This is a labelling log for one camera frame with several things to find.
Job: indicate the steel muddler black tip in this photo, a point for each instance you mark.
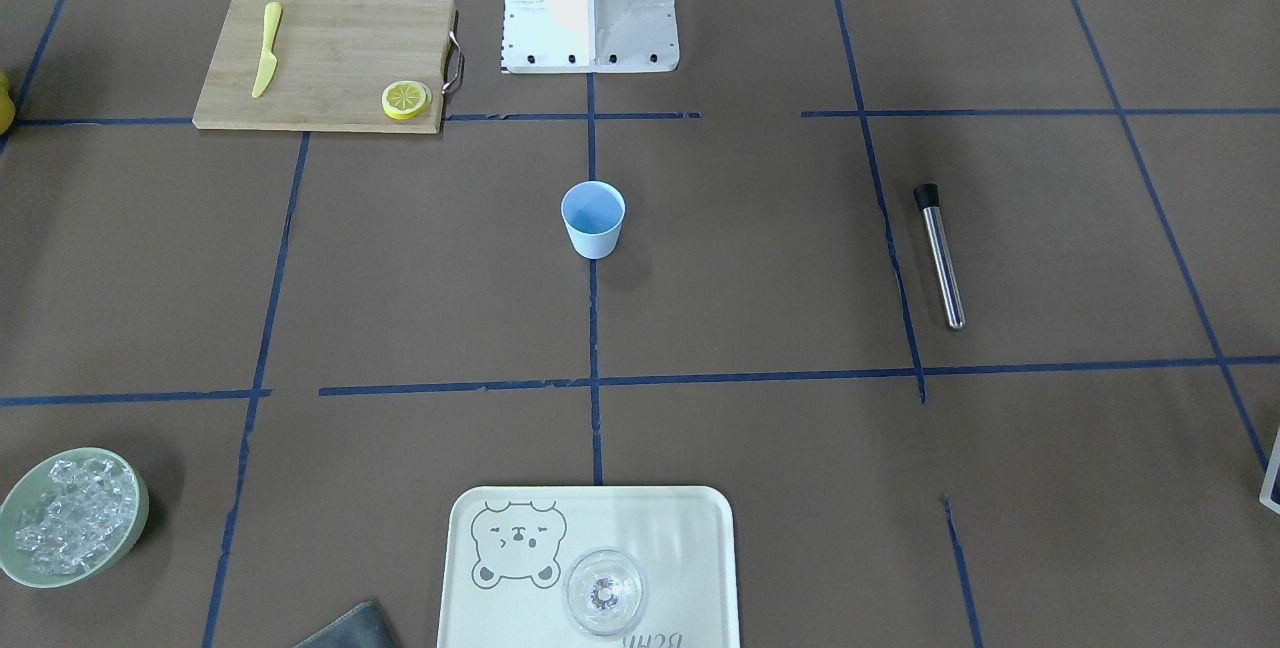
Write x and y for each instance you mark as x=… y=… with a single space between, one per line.
x=927 y=199

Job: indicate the lemon slice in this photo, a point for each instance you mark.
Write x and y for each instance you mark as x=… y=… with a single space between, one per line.
x=405 y=99

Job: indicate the light blue cup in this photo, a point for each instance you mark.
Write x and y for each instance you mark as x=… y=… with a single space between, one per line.
x=593 y=213

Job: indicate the whole yellow lemon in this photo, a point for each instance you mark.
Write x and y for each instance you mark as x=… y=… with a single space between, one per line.
x=8 y=110

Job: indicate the cream bear tray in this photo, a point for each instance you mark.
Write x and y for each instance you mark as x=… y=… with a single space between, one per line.
x=510 y=549

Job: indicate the clear wine glass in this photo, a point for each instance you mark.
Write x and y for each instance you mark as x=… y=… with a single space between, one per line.
x=605 y=593

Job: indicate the bamboo cutting board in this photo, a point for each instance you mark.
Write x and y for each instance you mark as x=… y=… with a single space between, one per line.
x=335 y=57

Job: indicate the yellow plastic knife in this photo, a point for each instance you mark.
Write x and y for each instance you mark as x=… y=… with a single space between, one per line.
x=271 y=18

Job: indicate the grey folded cloth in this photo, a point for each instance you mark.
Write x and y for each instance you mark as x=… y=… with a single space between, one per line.
x=362 y=626

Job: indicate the green bowl of ice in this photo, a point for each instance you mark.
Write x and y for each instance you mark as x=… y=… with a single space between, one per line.
x=71 y=517

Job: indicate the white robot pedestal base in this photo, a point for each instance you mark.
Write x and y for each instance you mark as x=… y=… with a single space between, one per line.
x=589 y=37

